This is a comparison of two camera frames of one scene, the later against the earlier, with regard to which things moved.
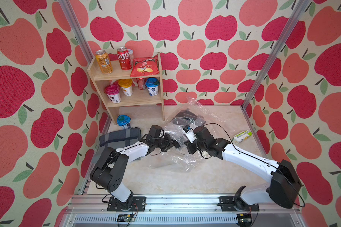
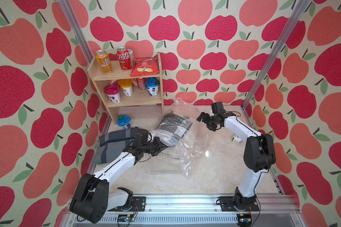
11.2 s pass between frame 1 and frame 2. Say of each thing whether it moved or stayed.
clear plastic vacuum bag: moved
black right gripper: moved
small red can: stayed
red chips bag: stayed
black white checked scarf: moved
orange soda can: stayed
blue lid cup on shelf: stayed
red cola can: stayed
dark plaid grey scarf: stayed
